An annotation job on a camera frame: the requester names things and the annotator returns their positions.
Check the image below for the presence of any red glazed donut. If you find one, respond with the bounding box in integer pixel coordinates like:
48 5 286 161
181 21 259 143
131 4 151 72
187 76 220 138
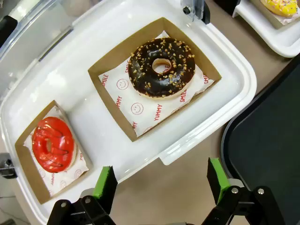
32 116 77 173

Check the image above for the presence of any clear plastic container lid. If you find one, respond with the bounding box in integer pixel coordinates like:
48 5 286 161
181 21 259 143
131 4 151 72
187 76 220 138
0 0 94 94

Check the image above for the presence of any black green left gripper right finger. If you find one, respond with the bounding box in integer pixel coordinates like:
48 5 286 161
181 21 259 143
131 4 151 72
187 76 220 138
199 157 286 225

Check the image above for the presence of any brown cardboard donut tray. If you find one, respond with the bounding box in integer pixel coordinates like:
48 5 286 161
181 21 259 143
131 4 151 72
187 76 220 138
88 16 222 143
14 100 93 205
249 0 300 30

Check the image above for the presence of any large white plastic container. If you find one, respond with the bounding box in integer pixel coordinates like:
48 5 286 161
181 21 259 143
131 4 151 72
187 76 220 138
0 0 258 225

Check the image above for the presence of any chocolate nut-sprinkled donut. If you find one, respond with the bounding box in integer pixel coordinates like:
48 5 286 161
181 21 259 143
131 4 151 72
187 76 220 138
127 37 196 100

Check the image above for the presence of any small white plastic container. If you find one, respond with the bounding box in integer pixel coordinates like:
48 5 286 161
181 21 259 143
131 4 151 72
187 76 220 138
232 0 300 58

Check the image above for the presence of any clear acrylic hinge bracket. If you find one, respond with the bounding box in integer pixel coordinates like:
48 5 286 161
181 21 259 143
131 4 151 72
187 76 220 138
180 0 211 24

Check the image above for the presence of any yellow sprinkled donut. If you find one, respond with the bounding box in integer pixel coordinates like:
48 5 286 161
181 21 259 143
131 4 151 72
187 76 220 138
260 0 300 17

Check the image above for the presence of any dark green serving tray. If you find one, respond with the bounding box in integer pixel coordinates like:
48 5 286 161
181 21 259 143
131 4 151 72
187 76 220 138
221 61 300 225

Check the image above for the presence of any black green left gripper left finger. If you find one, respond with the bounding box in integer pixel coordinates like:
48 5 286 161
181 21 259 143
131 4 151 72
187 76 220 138
46 165 118 225

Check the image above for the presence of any smiley printed paper liner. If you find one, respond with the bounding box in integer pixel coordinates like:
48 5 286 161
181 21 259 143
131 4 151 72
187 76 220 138
98 30 215 138
22 105 90 197

